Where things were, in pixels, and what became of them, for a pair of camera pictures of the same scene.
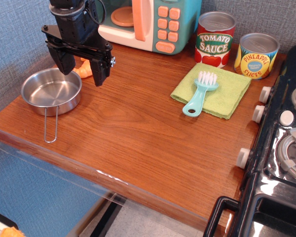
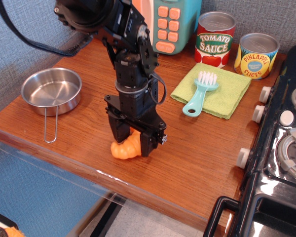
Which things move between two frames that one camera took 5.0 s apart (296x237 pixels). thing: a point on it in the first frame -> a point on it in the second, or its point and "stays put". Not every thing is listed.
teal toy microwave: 163,26 stays put
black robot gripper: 79,33 -> 138,109
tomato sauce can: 214,38 stays put
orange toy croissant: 85,69 -> 130,148
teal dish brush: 206,81 stays put
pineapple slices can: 256,55 stays put
